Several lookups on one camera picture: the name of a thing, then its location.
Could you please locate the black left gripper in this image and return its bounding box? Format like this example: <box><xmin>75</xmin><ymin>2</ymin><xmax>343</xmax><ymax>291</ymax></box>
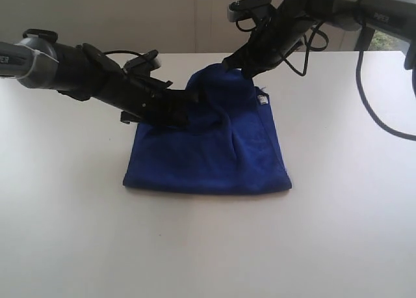
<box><xmin>94</xmin><ymin>68</ymin><xmax>200</xmax><ymax>128</ymax></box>

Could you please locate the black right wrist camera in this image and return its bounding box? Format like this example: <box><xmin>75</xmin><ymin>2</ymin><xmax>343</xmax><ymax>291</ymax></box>
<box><xmin>227</xmin><ymin>0</ymin><xmax>276</xmax><ymax>24</ymax></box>

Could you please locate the blue microfiber cloth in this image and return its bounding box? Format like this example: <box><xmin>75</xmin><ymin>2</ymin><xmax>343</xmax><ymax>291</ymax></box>
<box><xmin>123</xmin><ymin>63</ymin><xmax>292</xmax><ymax>195</ymax></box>

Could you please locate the dark window frame post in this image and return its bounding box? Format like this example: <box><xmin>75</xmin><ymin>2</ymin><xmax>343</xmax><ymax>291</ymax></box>
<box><xmin>354</xmin><ymin>27</ymin><xmax>376</xmax><ymax>51</ymax></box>

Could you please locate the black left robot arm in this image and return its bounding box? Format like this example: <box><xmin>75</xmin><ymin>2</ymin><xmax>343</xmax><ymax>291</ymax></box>
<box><xmin>1</xmin><ymin>29</ymin><xmax>201</xmax><ymax>128</ymax></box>

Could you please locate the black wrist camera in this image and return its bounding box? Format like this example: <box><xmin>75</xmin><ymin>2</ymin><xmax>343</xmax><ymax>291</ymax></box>
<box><xmin>123</xmin><ymin>49</ymin><xmax>161</xmax><ymax>76</ymax></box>
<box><xmin>227</xmin><ymin>0</ymin><xmax>276</xmax><ymax>24</ymax></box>

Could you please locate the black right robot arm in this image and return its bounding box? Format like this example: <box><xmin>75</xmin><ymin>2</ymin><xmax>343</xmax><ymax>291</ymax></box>
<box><xmin>223</xmin><ymin>0</ymin><xmax>415</xmax><ymax>78</ymax></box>

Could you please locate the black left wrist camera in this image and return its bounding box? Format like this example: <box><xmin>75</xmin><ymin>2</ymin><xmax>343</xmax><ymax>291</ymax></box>
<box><xmin>123</xmin><ymin>49</ymin><xmax>161</xmax><ymax>76</ymax></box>

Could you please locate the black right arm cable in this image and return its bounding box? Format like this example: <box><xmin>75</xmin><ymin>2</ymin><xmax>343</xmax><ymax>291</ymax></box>
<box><xmin>235</xmin><ymin>5</ymin><xmax>416</xmax><ymax>141</ymax></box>

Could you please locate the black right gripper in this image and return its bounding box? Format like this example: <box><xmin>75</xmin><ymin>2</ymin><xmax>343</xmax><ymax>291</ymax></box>
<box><xmin>222</xmin><ymin>1</ymin><xmax>317</xmax><ymax>79</ymax></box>

